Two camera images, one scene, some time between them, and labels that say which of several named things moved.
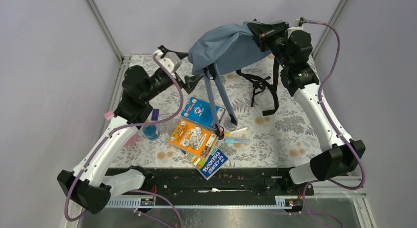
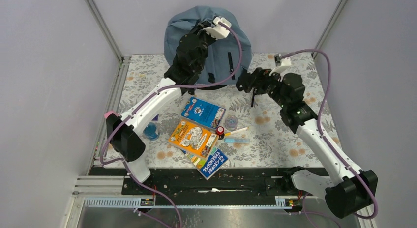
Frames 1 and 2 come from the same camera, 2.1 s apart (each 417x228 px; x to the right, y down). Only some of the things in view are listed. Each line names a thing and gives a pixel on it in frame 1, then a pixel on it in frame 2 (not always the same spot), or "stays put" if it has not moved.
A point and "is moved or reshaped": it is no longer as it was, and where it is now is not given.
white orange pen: [227, 133] stays put
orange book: [196, 139] stays put
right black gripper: [263, 33] → [259, 75]
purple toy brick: [155, 115] stays put
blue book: [197, 111] stays put
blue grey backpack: [219, 50] is moved or reshaped
